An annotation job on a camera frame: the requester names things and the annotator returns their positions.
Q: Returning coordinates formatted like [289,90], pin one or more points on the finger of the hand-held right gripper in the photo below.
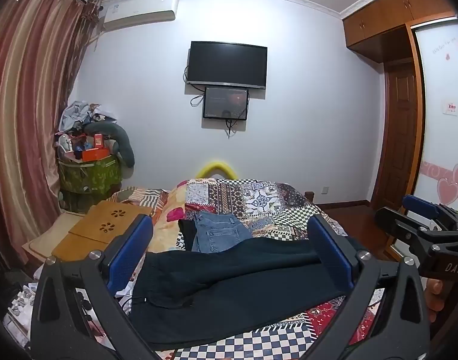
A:
[401,228]
[420,204]

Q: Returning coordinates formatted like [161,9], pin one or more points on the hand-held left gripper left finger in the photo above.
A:
[127,255]

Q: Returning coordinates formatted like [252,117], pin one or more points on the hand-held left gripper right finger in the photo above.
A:
[332,255]

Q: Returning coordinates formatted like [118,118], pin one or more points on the dark teal pants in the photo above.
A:
[232,281]

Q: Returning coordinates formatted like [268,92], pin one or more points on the person's right hand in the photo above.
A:
[435,296]

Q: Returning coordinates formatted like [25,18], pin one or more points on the wooden lap table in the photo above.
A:
[97,225]

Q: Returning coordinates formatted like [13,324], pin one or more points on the black garment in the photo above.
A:
[186,232]

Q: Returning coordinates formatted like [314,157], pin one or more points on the brown wooden door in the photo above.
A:
[399,138]

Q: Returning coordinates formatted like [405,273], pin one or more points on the patchwork blanket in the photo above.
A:
[274,206]

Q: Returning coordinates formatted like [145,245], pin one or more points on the green storage bag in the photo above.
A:
[90,180]

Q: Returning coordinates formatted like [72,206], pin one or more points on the beige cushion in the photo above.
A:
[41,242]

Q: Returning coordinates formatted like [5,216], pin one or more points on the blue jeans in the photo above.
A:
[217,232]

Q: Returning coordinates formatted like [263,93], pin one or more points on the red white sticker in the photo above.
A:
[450,108]

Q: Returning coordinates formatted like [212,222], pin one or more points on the orange box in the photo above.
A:
[96,153]

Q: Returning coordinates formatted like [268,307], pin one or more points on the grey bolster pillow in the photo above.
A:
[122,140]

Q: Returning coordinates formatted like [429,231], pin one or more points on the small red box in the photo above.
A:
[98,140]

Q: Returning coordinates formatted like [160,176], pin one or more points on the pile of pale clothes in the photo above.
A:
[78,114]

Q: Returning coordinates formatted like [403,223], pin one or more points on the striped red curtain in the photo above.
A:
[26,120]

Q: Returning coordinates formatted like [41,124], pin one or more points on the small black monitor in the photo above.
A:
[225,103]

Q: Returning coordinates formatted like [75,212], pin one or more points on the wooden overhead cabinet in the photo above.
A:
[386,15]

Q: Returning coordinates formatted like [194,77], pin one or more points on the white air conditioner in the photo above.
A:
[138,9]

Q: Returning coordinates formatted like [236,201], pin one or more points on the wooden bed frame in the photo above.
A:
[308,195]

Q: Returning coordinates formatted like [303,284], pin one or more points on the black wall television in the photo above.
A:
[227,63]

